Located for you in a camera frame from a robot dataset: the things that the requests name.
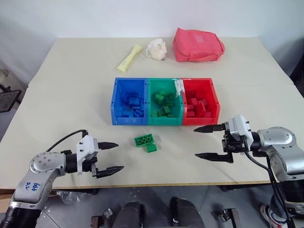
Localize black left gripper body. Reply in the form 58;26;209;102
83;155;99;178

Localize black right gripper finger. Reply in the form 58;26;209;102
194;152;235;164
193;123;229;134

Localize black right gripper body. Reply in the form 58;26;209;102
222;133;250;153

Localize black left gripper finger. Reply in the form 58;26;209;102
98;142;119;151
95;165;125;179

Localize red plastic bin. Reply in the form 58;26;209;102
180;77;221;126

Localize large green building block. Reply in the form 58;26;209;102
133;134;155;148

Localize crumpled clear plastic bag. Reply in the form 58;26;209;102
56;190;83;204

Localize dark rounded shape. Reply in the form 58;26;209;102
169;196;205;228
113;201;146;228

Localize blue plastic bin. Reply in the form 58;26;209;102
111;77;149;126

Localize white paper tags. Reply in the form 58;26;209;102
174;79;185;97

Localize green plastic bin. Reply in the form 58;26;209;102
147;77;184;126

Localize white red sneaker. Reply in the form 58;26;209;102
259;203;287;226

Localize pink fabric pouch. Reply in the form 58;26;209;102
172;27;226;63

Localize yellow wrapped packet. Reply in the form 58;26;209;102
115;44;143;74

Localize brown cardboard piece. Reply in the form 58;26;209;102
0;194;15;215

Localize black metal chair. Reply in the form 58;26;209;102
0;68;22;113

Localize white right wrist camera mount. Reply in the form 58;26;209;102
224;115;254;152

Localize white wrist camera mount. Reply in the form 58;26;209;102
76;135;100;175
224;115;254;152

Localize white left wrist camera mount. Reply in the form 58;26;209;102
76;135;100;175

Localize black table frame bar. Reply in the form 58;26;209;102
55;188;99;196
219;184;273;192

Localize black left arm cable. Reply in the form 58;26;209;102
45;129;88;152

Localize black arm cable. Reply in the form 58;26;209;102
244;151;294;228
45;129;88;152

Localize dark metal floor bracket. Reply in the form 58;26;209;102
212;207;240;228
91;208;114;228

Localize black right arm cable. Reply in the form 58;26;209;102
244;151;294;228

